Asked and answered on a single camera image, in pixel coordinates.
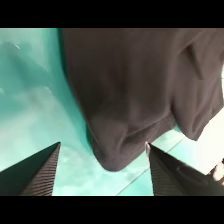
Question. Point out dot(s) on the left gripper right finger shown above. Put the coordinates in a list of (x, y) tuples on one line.
[(173, 180)]

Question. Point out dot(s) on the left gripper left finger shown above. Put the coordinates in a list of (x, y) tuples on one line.
[(36, 173)]

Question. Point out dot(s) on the black garment with white print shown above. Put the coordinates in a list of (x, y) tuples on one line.
[(133, 86)]

